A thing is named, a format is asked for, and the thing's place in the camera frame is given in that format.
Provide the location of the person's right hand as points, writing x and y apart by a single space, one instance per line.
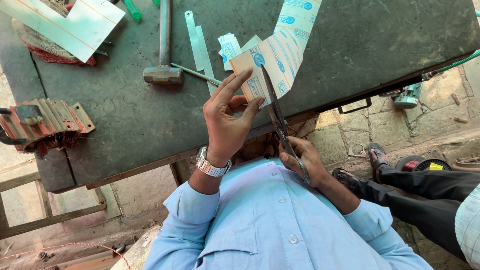
309 161

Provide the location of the person's left hand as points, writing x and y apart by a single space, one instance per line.
225 127

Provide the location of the steel scissors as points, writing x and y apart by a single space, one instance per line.
275 108

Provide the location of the printed insulation paper sheet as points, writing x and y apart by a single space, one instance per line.
285 52

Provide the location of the silver metal wristwatch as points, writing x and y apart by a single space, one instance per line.
212 168

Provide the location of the paper scrap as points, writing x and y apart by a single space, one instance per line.
356 153

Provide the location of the thin metal rod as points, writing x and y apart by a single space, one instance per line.
195 74

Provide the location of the long metal ruler strip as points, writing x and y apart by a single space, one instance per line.
205 60

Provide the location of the light blue shirt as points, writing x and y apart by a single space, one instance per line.
270 225

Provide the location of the small printed paper piece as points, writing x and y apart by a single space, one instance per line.
229 48

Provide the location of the steel sledge hammer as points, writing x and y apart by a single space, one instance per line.
164 73

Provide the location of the small plain paper piece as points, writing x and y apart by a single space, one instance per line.
251 43

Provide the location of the short metal ruler strip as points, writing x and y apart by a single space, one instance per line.
193 41

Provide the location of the green power tool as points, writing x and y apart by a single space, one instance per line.
407 96

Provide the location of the rusty motor part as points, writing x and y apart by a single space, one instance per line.
467 163

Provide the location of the red motor stator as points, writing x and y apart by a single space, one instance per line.
52 122

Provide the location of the large white paper sheet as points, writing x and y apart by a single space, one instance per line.
80 26

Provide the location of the patterned red cloth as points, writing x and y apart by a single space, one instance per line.
41 47

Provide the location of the wooden frame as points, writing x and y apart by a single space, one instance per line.
45 219

